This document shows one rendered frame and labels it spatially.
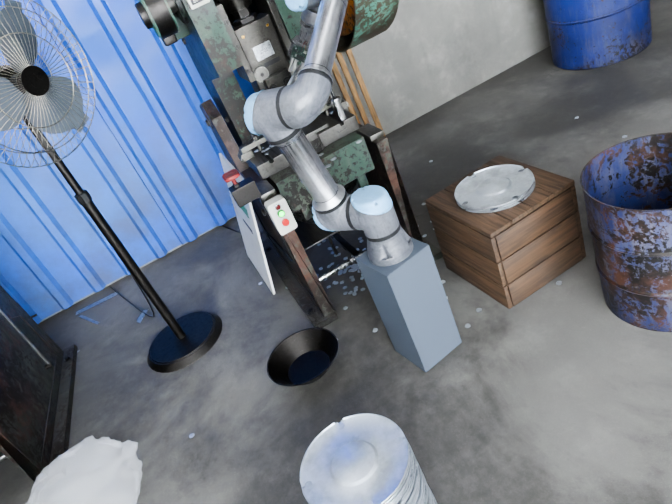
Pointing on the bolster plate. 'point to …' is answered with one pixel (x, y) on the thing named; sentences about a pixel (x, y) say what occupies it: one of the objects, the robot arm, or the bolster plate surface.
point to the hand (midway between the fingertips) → (296, 75)
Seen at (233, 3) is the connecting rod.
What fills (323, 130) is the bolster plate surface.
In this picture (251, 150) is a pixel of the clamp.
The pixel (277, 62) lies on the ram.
